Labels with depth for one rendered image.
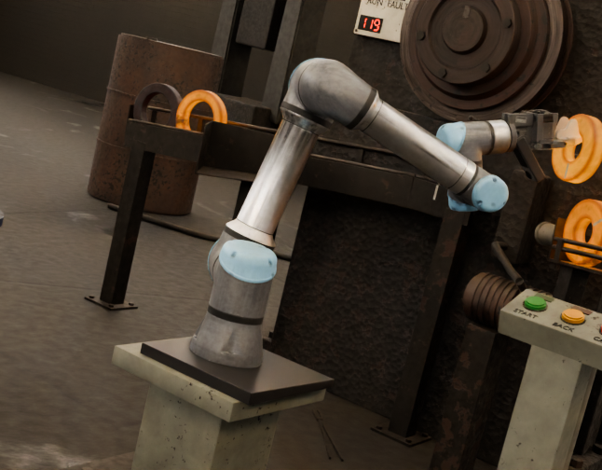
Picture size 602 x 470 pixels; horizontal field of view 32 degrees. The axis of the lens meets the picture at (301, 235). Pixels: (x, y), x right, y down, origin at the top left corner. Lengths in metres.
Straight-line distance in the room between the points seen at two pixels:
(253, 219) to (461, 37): 0.85
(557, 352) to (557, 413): 0.11
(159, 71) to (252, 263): 3.46
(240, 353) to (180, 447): 0.22
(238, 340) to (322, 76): 0.55
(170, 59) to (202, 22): 6.02
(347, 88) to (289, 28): 6.19
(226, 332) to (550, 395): 0.64
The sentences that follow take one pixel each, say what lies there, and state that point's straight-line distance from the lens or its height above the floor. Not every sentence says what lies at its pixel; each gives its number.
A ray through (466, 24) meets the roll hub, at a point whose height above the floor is 1.13.
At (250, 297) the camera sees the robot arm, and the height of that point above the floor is 0.46.
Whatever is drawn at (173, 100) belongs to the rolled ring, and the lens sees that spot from 3.44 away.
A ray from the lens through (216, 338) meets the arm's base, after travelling 2.08.
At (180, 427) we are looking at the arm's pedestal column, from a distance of 2.12.
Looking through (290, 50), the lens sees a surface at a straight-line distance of 8.20.
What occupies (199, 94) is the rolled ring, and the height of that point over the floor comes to 0.77.
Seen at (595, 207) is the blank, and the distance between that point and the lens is 2.51.
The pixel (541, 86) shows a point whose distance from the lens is 2.75.
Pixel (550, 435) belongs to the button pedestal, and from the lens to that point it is 1.96.
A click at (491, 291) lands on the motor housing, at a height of 0.50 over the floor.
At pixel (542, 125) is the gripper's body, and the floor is 0.92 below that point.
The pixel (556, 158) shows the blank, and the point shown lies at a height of 0.86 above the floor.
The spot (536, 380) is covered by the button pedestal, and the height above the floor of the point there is 0.48.
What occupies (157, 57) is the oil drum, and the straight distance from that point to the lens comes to 5.45.
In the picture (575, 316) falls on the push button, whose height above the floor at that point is 0.61.
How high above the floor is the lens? 0.93
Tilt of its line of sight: 9 degrees down
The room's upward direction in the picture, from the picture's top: 13 degrees clockwise
